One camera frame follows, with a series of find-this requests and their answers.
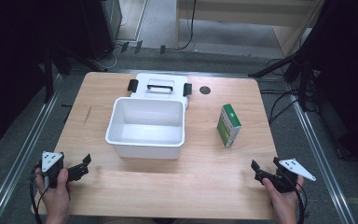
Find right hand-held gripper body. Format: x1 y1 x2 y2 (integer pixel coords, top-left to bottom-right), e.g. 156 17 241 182
269 158 317 194

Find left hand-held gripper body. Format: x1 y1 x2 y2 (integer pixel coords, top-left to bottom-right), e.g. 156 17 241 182
39 150 71 189

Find green and white carton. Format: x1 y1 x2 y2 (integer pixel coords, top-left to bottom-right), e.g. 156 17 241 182
216 103 242 148

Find white plastic box with lid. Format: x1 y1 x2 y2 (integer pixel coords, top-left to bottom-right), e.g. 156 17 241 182
104 72 193 161

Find person's right hand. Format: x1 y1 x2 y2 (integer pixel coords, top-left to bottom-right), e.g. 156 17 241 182
262 175 306 217

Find person's left hand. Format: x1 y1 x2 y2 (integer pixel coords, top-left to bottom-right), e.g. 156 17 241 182
35 168 72 219

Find black metal stand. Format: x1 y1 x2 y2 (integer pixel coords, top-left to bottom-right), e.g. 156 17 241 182
40 41 108 105

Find black tripod stand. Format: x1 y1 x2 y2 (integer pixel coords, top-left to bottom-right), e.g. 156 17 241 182
247 50 316 111

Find dark curtain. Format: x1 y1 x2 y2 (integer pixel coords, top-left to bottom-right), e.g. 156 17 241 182
292 0 358 172
0 0 85 155

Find dark cabinet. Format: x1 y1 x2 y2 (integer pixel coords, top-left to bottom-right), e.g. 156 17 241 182
78 0 123 62

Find light wooden furniture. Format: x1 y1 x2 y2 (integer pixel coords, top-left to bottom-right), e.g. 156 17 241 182
174 0 325 59

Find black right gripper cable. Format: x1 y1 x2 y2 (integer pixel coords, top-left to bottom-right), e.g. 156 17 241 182
294 183 310 224

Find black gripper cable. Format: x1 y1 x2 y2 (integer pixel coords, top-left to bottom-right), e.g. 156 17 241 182
294 183 310 224
28 161 50 224

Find metal floor rail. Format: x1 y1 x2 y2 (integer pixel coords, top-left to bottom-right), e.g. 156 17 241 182
283 82 358 224
0 74 63 224

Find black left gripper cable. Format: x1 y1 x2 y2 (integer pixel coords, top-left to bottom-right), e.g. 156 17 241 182
28 161 50 224

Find black floor cables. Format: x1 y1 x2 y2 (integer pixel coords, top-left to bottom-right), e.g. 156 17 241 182
258 57 321 126

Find white floor cable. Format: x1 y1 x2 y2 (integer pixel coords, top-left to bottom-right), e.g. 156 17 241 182
101 15 129 70

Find black hanging cable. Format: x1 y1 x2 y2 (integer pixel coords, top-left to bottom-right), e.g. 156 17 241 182
178 0 198 51

